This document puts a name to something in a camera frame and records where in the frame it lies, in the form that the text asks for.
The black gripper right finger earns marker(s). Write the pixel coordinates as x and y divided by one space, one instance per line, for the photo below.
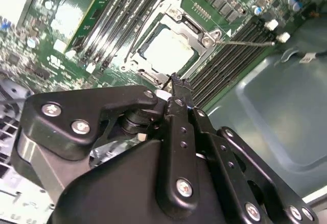
242 155

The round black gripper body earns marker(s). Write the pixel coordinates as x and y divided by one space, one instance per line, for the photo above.
115 190

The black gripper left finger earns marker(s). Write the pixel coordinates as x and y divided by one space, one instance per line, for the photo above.
102 101

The silver topped CPU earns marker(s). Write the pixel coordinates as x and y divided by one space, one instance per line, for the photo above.
168 50

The metal socket cover frame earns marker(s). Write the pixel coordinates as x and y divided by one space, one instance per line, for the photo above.
182 33

